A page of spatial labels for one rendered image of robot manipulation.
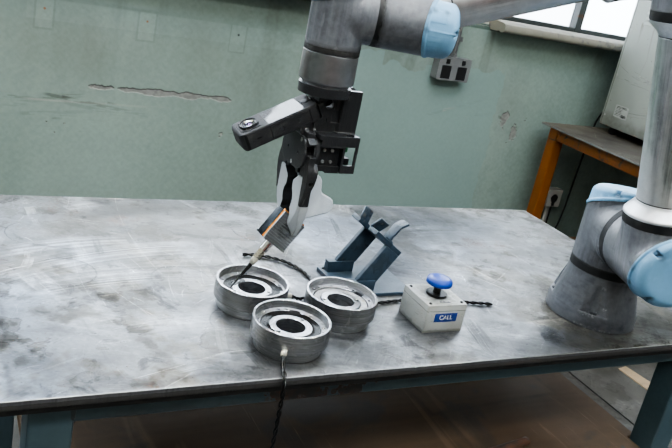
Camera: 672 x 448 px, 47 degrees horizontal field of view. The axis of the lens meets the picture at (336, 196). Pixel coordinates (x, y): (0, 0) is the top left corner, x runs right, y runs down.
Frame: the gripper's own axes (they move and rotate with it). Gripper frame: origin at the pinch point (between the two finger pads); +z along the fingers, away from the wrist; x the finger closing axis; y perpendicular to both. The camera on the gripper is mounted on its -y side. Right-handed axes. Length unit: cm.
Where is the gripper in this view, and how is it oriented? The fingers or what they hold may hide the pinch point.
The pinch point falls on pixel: (285, 222)
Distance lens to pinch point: 109.3
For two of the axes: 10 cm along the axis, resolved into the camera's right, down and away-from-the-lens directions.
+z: -1.9, 9.3, 3.1
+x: -4.5, -3.6, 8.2
